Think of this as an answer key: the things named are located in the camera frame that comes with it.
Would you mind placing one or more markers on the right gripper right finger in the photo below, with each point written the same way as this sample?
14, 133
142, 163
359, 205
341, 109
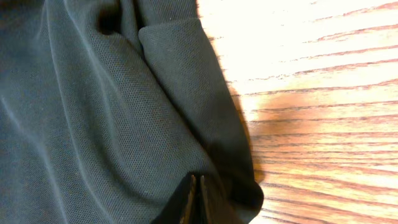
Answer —
215, 209

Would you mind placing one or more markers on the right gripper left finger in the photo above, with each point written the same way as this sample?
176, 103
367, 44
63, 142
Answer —
180, 209

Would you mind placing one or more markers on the black polo shirt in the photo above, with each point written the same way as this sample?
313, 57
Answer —
107, 105

